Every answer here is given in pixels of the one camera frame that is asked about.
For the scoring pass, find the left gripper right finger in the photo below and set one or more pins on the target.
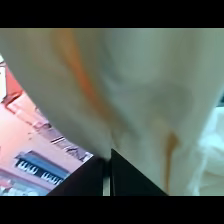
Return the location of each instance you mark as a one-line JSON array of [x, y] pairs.
[[131, 178]]

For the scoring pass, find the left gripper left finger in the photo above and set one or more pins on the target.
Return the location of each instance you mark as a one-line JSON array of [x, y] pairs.
[[85, 181]]

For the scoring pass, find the beige shirt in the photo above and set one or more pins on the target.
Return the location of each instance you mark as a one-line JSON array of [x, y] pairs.
[[133, 86]]

